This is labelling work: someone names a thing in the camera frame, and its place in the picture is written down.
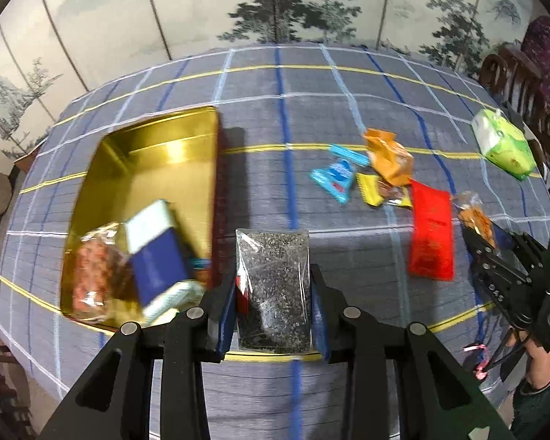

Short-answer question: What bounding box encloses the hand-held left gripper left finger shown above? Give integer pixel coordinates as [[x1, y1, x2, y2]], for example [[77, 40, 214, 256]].
[[37, 278, 238, 440]]

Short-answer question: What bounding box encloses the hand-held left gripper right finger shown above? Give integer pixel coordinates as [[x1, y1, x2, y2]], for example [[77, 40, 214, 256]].
[[309, 265, 516, 440]]

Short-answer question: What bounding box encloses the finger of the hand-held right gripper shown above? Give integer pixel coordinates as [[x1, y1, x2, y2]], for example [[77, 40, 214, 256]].
[[461, 228, 533, 329], [494, 228, 549, 271]]

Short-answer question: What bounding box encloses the pale white packet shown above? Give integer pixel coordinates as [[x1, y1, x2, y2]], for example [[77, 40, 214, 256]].
[[142, 280, 208, 325]]

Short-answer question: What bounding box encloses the black sesame snack packet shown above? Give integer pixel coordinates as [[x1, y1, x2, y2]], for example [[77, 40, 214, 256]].
[[235, 228, 313, 355]]

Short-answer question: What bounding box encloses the labelled fried dough twist packet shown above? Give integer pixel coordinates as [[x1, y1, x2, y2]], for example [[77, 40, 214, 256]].
[[453, 191, 505, 257]]

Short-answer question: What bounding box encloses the red snack packet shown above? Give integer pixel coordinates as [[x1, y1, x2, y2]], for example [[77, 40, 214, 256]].
[[407, 179, 456, 282]]

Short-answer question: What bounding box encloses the white and blue box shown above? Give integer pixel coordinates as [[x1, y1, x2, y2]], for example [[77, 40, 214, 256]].
[[125, 199, 193, 308]]

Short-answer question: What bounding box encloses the blue candy packet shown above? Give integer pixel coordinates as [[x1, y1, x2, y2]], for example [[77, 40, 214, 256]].
[[329, 144, 372, 167], [310, 159, 356, 204]]

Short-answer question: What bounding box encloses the yellow snack packet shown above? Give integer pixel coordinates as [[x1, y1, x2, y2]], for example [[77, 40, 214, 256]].
[[356, 172, 414, 208]]

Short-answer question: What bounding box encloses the orange fried dough twist packet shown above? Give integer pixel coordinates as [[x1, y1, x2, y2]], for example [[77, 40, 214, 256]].
[[70, 222, 135, 320]]

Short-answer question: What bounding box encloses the orange snack packet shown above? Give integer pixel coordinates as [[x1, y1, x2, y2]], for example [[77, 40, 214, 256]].
[[364, 128, 415, 185]]

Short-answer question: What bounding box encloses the red and gold tin box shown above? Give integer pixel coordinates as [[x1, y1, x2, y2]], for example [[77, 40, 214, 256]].
[[59, 105, 223, 331]]

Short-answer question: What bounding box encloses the person's right forearm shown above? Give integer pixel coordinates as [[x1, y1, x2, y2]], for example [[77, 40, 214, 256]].
[[504, 330, 550, 440]]

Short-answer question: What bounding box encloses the green and white tissue pack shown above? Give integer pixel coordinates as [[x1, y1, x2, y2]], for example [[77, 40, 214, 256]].
[[470, 109, 537, 181]]

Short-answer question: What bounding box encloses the purple patterned cushion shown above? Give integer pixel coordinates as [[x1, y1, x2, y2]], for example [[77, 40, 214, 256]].
[[521, 15, 550, 111]]

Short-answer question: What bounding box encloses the painted folding screen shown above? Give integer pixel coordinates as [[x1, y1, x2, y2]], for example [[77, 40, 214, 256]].
[[0, 0, 550, 166]]

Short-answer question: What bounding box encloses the pink cord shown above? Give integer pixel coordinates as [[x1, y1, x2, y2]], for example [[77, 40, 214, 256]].
[[462, 343, 492, 379]]

